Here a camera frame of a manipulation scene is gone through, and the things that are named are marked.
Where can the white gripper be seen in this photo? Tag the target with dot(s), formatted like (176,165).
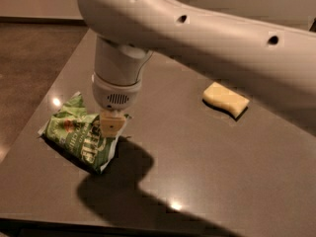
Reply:
(114,95)

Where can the green jalapeno chip bag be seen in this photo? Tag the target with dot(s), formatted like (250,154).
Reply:
(79,135)

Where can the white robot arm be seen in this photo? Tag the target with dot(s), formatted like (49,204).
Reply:
(273,64)

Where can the yellow sponge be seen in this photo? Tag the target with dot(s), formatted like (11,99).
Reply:
(225,99)

